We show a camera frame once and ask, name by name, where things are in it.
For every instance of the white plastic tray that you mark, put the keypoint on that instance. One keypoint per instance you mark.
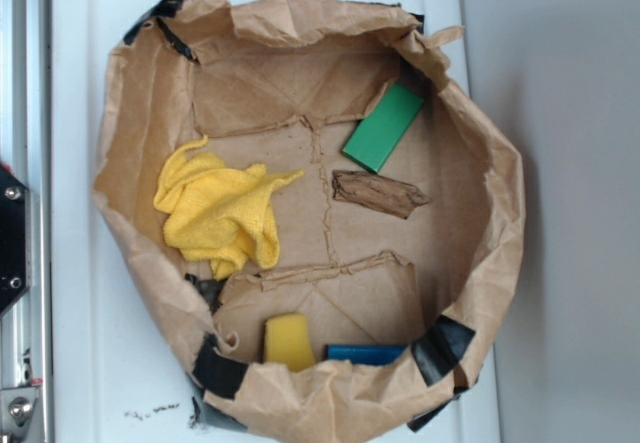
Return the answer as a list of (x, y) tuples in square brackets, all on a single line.
[(115, 378)]

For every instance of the yellow microfiber cloth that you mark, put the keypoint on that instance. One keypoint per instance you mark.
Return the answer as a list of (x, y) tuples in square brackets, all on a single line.
[(219, 214)]

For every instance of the green rectangular block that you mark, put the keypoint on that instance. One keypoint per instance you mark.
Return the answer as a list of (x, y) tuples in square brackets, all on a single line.
[(377, 135)]

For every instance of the blue rectangular block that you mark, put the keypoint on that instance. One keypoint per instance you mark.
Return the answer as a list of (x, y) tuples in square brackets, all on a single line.
[(372, 355)]

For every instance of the metal frame rail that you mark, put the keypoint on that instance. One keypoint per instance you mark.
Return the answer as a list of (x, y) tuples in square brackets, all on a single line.
[(26, 354)]

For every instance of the brown wood chip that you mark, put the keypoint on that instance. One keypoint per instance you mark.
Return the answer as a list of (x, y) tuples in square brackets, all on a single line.
[(378, 193)]

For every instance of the yellow sponge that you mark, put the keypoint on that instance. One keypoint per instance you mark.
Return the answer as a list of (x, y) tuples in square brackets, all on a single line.
[(287, 341)]

